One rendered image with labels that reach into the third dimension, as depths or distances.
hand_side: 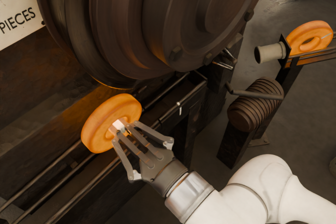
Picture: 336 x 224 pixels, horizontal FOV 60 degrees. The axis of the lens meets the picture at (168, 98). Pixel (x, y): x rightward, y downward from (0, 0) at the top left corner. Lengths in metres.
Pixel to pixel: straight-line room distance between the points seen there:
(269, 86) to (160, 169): 0.67
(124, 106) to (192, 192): 0.22
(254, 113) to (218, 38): 0.55
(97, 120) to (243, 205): 0.33
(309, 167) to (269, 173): 1.03
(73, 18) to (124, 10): 0.07
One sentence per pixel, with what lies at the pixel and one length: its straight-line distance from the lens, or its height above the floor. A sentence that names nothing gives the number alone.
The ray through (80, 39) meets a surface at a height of 1.12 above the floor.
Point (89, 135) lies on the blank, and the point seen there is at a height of 0.87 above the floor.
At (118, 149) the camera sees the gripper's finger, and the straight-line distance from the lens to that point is 0.62.
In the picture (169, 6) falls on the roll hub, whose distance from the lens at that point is 0.39.
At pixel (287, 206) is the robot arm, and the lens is 0.64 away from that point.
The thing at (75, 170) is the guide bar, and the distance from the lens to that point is 0.82.
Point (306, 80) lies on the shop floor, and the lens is 1.97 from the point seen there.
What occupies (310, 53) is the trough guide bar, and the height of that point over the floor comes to 0.68.
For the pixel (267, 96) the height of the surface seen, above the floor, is 0.56.
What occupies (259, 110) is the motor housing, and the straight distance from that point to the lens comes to 1.10.
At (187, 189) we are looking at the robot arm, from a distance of 0.56.
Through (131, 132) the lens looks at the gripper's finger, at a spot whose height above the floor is 0.85.
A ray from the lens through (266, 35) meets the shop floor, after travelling 2.16.
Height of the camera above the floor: 1.41
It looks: 56 degrees down
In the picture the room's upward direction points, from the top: straight up
